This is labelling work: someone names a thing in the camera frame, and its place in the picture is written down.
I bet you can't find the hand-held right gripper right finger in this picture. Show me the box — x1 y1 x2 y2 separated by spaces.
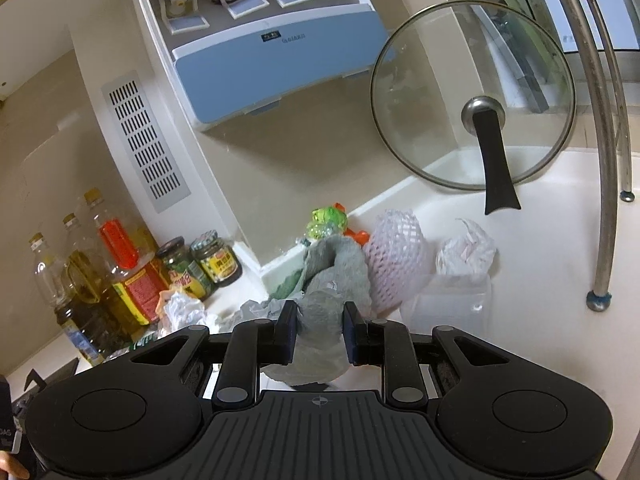
344 301 508 408

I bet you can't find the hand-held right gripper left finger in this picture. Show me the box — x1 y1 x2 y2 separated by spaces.
127 300 299 410

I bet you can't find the grey cloth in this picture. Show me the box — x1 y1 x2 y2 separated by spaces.
262 235 373 386

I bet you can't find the orange plastic bag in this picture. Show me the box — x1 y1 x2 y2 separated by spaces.
332 201 372 247

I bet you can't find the white printed paper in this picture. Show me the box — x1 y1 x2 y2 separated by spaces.
159 290 221 333

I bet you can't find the white tissue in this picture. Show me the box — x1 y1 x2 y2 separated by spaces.
435 217 500 278

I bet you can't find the green snack packet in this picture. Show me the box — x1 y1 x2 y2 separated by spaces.
127 335 166 356

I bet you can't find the person's left hand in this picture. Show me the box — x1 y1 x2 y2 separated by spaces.
0 451 31 480

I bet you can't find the black gas stove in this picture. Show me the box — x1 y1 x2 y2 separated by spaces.
10 357 81 413

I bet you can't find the white foam fruit net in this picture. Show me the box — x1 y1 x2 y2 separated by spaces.
361 209 431 313

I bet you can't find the sauce jar with checked lid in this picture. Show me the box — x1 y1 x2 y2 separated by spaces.
190 230 244 288

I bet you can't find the dark oil bottle blue label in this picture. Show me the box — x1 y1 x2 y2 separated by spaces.
27 232 108 367

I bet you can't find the white green crumpled wrapper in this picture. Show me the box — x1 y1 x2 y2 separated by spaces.
306 204 349 242

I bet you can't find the pickle jar with dark lid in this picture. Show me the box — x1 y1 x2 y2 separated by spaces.
156 236 216 303

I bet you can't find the yellow oil bottle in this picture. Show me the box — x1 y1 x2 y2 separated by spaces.
60 214 131 343

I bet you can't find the glass pot lid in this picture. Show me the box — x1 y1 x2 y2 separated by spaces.
370 0 577 217

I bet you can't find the oil bottle with red handle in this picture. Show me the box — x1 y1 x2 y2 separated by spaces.
82 187 171 328

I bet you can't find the grey wall vent grille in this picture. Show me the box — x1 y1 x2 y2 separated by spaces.
101 70 192 215

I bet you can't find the blue white wall dispenser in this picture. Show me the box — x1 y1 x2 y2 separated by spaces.
122 0 391 133

